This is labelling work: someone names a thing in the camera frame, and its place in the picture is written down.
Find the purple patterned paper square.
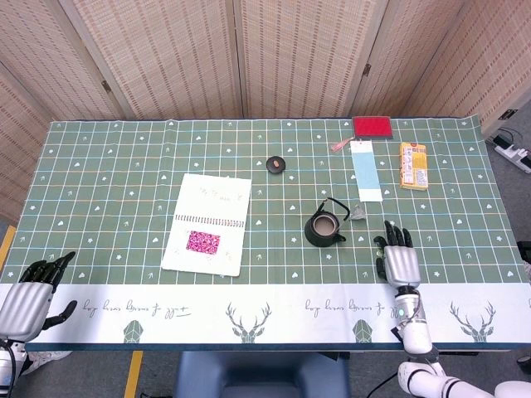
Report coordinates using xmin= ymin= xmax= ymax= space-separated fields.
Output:
xmin=185 ymin=231 xmax=222 ymax=254

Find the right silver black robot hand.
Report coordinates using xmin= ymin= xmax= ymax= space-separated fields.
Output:
xmin=373 ymin=220 xmax=422 ymax=289

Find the green grid deer tablecloth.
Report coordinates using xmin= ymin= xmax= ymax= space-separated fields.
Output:
xmin=0 ymin=117 xmax=531 ymax=345

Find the white power strip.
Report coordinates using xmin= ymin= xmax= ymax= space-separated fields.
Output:
xmin=493 ymin=136 xmax=531 ymax=173

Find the black cast iron teapot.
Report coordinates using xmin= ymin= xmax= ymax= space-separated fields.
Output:
xmin=304 ymin=197 xmax=353 ymax=249

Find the open spiral notebook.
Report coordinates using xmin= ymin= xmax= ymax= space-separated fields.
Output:
xmin=160 ymin=172 xmax=253 ymax=277

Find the woven folding screen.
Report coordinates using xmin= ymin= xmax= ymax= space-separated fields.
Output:
xmin=0 ymin=0 xmax=531 ymax=225

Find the white tea bag with string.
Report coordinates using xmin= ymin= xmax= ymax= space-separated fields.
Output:
xmin=349 ymin=204 xmax=385 ymax=256

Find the blue chair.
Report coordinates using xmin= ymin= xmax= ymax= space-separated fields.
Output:
xmin=173 ymin=351 xmax=352 ymax=398

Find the blue white bookmark with tassel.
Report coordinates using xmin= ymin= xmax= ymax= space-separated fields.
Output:
xmin=330 ymin=138 xmax=384 ymax=203

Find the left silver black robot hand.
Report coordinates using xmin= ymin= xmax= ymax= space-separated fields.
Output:
xmin=0 ymin=250 xmax=79 ymax=337

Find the yellow printed box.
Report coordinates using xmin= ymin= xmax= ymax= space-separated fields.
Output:
xmin=398 ymin=142 xmax=430 ymax=192

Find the red stamp pad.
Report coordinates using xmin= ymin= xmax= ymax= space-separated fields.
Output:
xmin=352 ymin=115 xmax=394 ymax=139

